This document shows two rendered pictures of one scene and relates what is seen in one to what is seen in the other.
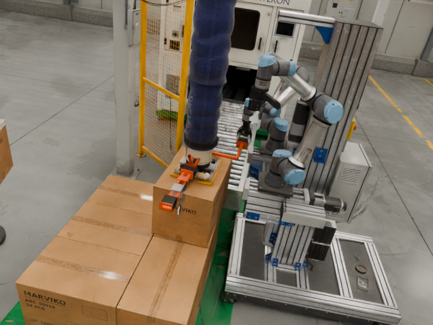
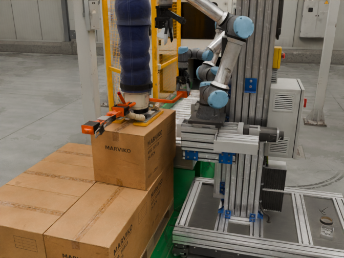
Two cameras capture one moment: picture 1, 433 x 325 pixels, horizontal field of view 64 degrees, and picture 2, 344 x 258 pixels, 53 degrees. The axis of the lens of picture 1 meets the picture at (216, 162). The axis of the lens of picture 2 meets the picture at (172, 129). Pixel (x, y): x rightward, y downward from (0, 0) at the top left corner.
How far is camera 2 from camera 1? 0.77 m
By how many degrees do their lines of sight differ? 13
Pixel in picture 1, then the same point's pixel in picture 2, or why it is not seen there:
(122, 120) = (88, 103)
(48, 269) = not seen: outside the picture
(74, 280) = (10, 214)
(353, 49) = not seen: outside the picture
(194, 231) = (132, 172)
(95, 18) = not seen: hidden behind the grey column
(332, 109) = (241, 23)
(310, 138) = (227, 57)
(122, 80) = (85, 64)
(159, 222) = (100, 167)
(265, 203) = (199, 138)
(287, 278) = (239, 229)
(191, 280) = (123, 214)
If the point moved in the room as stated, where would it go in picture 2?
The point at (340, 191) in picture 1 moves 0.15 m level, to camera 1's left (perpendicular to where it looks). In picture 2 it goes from (277, 121) to (254, 120)
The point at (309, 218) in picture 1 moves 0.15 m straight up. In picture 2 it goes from (240, 144) to (242, 120)
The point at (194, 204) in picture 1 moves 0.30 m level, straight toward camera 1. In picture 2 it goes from (128, 141) to (115, 161)
